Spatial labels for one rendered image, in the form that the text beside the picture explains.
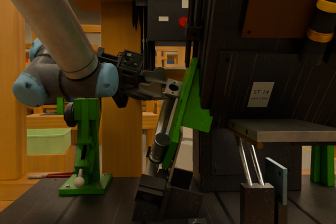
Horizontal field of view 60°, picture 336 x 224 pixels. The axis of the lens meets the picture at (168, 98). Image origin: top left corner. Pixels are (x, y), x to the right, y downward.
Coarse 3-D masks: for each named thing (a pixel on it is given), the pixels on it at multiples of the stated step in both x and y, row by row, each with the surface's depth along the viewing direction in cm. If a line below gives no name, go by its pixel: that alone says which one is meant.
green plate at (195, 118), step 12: (192, 60) 66; (192, 72) 66; (192, 84) 67; (180, 96) 71; (192, 96) 67; (180, 108) 66; (192, 108) 67; (180, 120) 66; (192, 120) 67; (204, 120) 68
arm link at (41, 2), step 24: (24, 0) 42; (48, 0) 44; (48, 24) 46; (72, 24) 49; (48, 48) 51; (72, 48) 51; (72, 72) 56; (96, 72) 59; (72, 96) 63; (96, 96) 62
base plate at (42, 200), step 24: (24, 192) 84; (48, 192) 84; (120, 192) 84; (216, 192) 84; (288, 192) 84; (312, 192) 84; (0, 216) 68; (24, 216) 68; (48, 216) 68; (72, 216) 68; (96, 216) 68; (120, 216) 68; (216, 216) 68; (288, 216) 68; (312, 216) 68
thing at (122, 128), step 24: (0, 0) 99; (0, 24) 100; (24, 24) 108; (120, 24) 102; (0, 48) 100; (24, 48) 108; (120, 48) 102; (0, 72) 100; (0, 96) 101; (0, 120) 101; (24, 120) 108; (120, 120) 103; (0, 144) 101; (24, 144) 108; (120, 144) 103; (0, 168) 102; (24, 168) 108; (120, 168) 103
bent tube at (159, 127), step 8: (168, 80) 76; (176, 80) 76; (168, 88) 74; (176, 88) 76; (176, 96) 73; (168, 104) 77; (160, 112) 81; (168, 112) 80; (160, 120) 81; (168, 120) 81; (160, 128) 80; (152, 144) 78; (152, 168) 72
